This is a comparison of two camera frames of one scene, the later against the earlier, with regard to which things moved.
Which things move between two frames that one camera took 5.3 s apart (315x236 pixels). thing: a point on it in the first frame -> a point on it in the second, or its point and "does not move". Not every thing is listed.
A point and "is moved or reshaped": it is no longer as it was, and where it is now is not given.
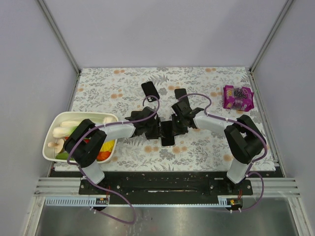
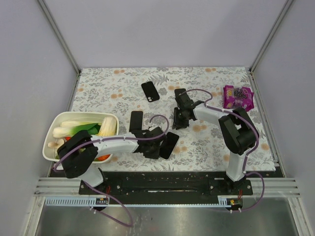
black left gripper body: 154,128 -> 157,146
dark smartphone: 180,92 does not move
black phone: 168,132 is moved or reshaped
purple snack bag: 240,99 does not move
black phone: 149,89 does not move
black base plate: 166,183 does not move
